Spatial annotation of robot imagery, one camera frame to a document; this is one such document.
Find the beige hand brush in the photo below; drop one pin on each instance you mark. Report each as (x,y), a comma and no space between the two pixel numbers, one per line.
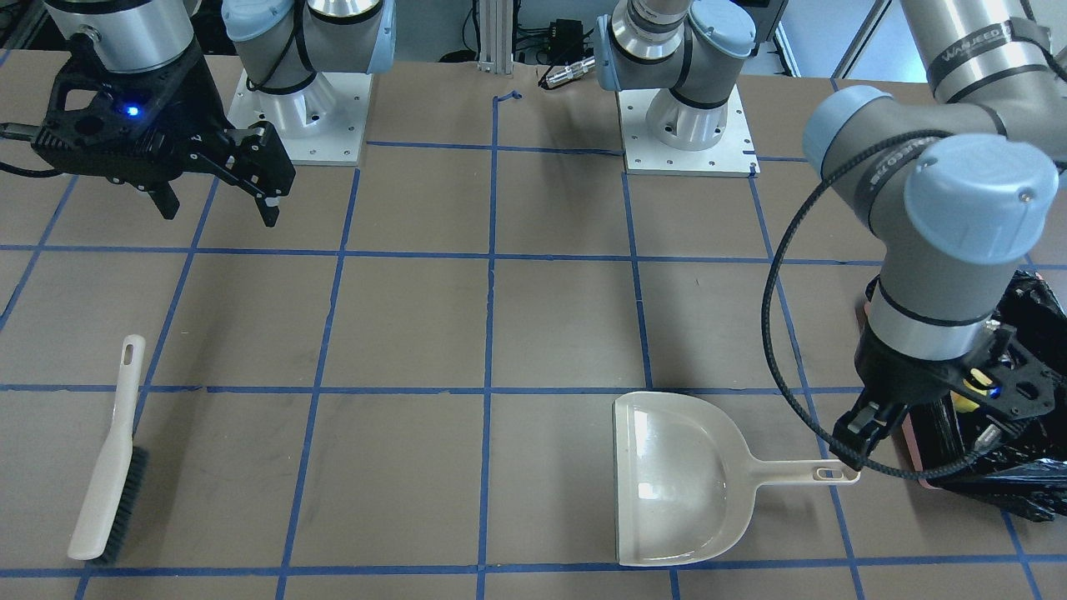
(118,472)

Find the beige plastic dustpan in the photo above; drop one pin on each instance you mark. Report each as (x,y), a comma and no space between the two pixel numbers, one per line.
(687,482)

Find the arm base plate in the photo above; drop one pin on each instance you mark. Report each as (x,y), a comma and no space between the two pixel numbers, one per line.
(664,137)
(322,125)

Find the bin with black bag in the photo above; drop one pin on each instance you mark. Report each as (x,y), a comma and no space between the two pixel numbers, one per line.
(1019,465)

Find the aluminium frame post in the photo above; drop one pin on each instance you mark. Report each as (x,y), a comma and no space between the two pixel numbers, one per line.
(495,30)

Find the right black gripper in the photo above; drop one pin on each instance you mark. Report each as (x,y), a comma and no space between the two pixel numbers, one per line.
(197,93)

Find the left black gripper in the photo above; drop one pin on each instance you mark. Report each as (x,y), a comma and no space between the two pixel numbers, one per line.
(885,372)

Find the yellow green sponge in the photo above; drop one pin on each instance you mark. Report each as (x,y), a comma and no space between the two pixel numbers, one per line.
(978,384)

